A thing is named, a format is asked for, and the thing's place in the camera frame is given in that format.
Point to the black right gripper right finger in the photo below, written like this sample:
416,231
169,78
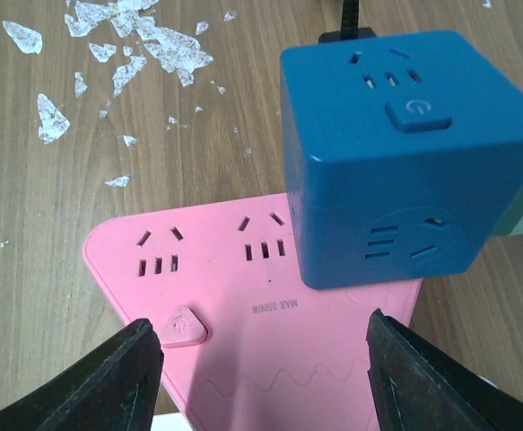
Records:
416,386

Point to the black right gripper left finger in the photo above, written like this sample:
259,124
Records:
114,387

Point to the large pink socket block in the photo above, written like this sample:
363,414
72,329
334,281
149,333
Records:
247,345

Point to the blue cube socket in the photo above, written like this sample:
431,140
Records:
401,156

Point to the black power adapter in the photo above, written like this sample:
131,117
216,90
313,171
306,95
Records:
351,34

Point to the white power strip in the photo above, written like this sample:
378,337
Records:
170,422

